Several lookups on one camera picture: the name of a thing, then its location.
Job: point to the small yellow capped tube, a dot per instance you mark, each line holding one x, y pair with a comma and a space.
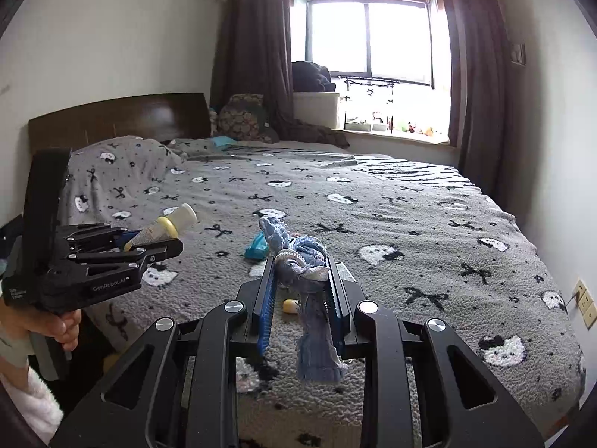
291, 306

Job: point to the left hand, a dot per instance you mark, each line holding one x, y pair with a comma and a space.
17, 324

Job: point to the wall light switch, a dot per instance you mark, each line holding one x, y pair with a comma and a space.
518, 54

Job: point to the grey patterned bed blanket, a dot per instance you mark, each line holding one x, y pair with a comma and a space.
419, 239

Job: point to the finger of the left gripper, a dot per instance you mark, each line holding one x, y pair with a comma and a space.
149, 249

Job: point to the teal small object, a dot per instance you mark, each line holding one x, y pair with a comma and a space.
222, 141

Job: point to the dark wooden headboard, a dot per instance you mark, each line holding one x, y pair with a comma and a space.
162, 117

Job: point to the wall power socket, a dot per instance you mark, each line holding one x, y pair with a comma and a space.
585, 303

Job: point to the patterned brown cushion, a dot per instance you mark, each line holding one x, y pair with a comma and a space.
244, 118

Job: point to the left dark curtain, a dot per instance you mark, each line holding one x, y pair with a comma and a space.
253, 57

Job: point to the blue white cloth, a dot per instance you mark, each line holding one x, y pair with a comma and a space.
301, 265

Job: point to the white storage box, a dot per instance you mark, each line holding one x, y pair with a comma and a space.
318, 108

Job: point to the dark clothes pile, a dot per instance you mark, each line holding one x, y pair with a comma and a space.
311, 77

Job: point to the blue snack packet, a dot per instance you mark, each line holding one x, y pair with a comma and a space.
258, 250

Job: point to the yellow capped white bottle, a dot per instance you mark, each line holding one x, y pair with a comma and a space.
170, 225

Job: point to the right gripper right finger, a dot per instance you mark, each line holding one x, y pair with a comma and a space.
422, 383

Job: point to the black drying rack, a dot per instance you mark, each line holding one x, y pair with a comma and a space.
366, 105

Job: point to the grey patterned pillow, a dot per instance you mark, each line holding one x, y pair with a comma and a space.
125, 181

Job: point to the right dark curtain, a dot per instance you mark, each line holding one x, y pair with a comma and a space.
487, 97

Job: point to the dark curtain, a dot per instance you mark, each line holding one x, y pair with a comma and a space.
487, 97
253, 57

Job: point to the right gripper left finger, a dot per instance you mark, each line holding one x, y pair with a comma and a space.
177, 385

